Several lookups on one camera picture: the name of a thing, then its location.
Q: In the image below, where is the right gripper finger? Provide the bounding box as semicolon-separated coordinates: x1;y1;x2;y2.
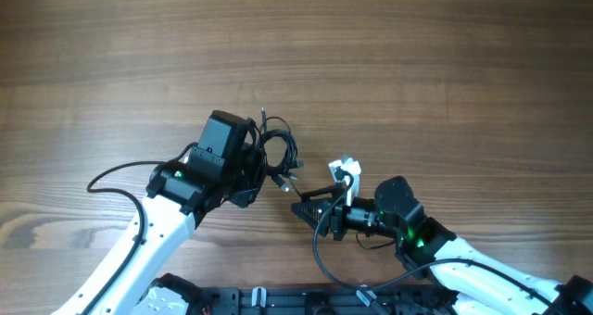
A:
291;199;331;230
300;183;345;202

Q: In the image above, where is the black USB cable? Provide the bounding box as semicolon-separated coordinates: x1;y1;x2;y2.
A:
249;106;307;200

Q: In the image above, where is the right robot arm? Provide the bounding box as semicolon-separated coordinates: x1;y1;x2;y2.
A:
291;176;592;314

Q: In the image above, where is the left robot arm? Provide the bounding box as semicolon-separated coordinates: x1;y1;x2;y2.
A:
57;110;270;314

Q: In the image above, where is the left camera black cable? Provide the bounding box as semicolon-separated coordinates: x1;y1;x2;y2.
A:
78;141;198;315

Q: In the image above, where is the camera black cable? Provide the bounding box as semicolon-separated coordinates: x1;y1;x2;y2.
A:
78;141;198;315
312;166;571;315

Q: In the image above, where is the right camera black cable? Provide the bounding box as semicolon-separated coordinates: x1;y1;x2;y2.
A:
312;166;571;315

